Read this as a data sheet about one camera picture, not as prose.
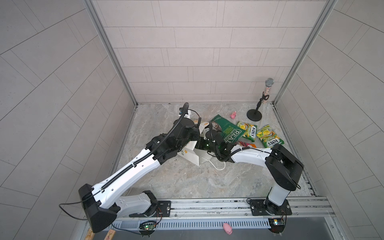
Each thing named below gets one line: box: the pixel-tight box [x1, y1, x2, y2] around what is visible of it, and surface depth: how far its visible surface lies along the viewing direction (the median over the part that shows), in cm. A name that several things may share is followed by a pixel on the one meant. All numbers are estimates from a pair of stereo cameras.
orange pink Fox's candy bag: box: [235, 141, 257, 149], surface depth 93 cm
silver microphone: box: [262, 77, 275, 104], surface depth 90 cm
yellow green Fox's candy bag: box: [237, 121, 258, 142], surface depth 100 cm
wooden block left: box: [84, 227, 95, 240], surface depth 64 cm
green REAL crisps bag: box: [211, 114, 246, 145], surface depth 101 cm
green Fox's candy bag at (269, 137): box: [256, 125, 285, 148], surface depth 96 cm
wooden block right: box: [104, 229, 116, 240], surface depth 65 cm
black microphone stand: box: [246, 91, 270, 122], surface depth 109 cm
